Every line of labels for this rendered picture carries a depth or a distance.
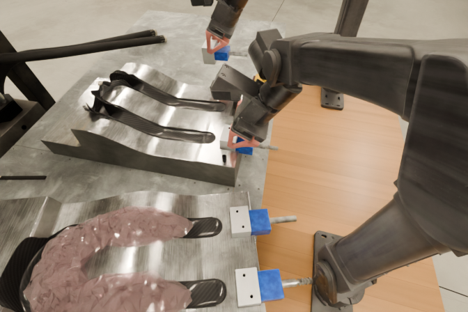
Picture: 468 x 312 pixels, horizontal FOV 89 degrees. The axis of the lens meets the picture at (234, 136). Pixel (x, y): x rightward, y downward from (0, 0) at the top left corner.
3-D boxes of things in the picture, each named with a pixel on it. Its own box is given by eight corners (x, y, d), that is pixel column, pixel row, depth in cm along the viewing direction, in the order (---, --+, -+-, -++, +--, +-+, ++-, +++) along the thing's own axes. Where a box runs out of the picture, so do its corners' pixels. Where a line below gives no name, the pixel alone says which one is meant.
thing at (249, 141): (214, 147, 51) (235, 125, 44) (221, 124, 56) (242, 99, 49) (240, 161, 53) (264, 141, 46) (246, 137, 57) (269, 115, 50)
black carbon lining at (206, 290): (221, 215, 49) (220, 201, 44) (227, 306, 39) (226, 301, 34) (48, 232, 47) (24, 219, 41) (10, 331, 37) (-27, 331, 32)
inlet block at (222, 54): (248, 58, 74) (248, 41, 70) (245, 67, 71) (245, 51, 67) (207, 55, 76) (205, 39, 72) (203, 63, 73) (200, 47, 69)
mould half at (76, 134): (251, 113, 74) (254, 77, 64) (235, 187, 58) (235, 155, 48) (105, 92, 81) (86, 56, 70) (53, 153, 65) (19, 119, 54)
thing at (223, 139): (277, 147, 58) (281, 132, 54) (275, 164, 55) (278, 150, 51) (225, 138, 60) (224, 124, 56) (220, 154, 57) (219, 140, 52)
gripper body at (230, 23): (207, 28, 61) (218, 2, 56) (216, 10, 68) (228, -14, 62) (228, 41, 63) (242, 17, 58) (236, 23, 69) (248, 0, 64)
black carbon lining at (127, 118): (228, 107, 66) (226, 79, 59) (212, 154, 56) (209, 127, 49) (113, 90, 70) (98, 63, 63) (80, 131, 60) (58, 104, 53)
